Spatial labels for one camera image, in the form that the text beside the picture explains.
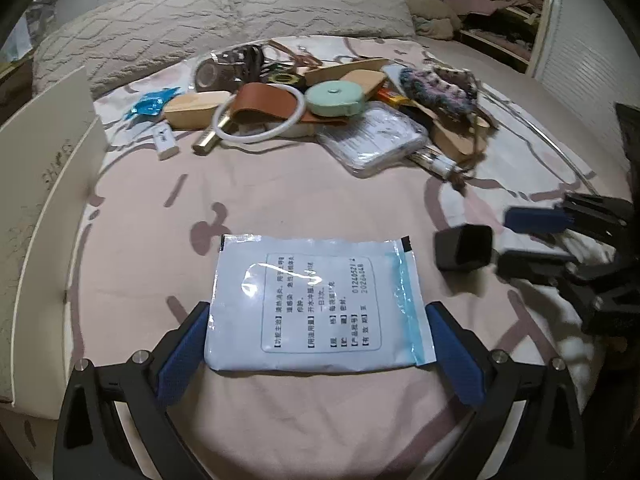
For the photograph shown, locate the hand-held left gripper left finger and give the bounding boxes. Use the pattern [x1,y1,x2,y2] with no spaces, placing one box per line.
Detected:
[52,300,213,480]

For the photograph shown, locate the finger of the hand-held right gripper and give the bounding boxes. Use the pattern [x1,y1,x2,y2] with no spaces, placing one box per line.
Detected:
[495,249,640,308]
[504,192,635,240]

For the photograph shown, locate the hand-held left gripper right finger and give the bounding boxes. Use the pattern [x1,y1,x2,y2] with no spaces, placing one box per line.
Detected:
[424,301,588,480]

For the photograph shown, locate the black square cap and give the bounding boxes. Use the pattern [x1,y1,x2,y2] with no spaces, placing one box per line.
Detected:
[434,224,495,273]

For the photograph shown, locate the white medicine sachet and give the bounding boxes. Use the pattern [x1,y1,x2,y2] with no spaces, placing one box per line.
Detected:
[204,232,437,376]

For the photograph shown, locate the clear plastic case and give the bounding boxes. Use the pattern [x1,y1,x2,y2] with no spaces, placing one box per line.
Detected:
[315,101,430,178]

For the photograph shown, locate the gold lipstick tube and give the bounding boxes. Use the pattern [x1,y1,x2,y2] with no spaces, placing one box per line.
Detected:
[191,127,221,156]

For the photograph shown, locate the white storage box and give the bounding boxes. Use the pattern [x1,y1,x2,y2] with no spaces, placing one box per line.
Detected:
[0,64,108,420]

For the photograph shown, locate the small white tube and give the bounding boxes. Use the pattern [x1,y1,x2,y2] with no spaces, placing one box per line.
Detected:
[407,147,463,178]

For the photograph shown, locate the white cabinet door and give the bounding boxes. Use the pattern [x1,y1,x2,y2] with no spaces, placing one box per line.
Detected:
[532,0,640,126]

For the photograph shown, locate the beige bed sheet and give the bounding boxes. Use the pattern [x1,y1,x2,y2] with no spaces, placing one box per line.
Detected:
[415,32,631,171]

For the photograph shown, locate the multicolour knit pouch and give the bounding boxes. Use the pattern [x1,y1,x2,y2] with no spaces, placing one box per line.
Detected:
[397,64,480,126]

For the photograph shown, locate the orange small box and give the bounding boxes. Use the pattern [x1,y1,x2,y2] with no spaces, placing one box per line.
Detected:
[375,87,416,106]

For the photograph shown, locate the printed blanket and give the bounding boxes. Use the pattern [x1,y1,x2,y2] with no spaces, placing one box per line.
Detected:
[75,35,621,480]

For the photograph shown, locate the pile of clothes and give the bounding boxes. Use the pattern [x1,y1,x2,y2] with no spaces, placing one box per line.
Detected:
[430,0,548,61]

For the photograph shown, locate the small white box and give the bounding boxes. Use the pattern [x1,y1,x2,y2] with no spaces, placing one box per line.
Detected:
[151,125,180,161]

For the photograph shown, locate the tan wooden piece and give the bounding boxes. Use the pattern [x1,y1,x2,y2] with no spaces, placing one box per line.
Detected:
[342,71,388,103]

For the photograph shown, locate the beige plush toy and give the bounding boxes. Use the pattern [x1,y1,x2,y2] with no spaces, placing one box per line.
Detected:
[402,0,463,41]

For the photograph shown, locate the green round tape measure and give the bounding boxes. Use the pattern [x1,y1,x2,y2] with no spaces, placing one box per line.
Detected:
[305,81,370,120]

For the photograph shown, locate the brown wooden wedge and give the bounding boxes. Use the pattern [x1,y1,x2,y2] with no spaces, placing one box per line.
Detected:
[304,57,398,87]

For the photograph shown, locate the tan wooden block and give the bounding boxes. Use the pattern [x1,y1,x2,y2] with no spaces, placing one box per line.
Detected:
[162,91,233,131]

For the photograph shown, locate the blue foil wrapper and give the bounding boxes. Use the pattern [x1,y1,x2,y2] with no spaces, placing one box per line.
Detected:
[122,87,181,121]

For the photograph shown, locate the yellow black tape roll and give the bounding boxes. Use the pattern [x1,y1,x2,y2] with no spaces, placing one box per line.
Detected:
[265,71,307,88]

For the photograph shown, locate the dark tape roll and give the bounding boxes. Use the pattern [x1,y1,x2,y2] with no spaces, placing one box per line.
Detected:
[194,55,236,93]

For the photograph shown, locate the dark key bundle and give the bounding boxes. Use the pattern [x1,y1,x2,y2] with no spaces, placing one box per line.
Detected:
[220,44,266,83]

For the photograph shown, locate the beige knitted pillow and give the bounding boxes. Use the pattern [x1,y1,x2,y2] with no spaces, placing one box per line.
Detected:
[220,0,417,61]
[32,0,236,98]

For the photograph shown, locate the white plastic ring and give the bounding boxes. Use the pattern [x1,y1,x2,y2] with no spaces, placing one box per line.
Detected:
[211,87,306,143]

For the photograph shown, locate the brown leather strap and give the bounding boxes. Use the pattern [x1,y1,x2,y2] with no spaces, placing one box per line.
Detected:
[230,82,351,126]

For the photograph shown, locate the brown leather cord bundle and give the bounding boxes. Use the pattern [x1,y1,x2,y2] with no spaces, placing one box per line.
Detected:
[262,39,323,68]

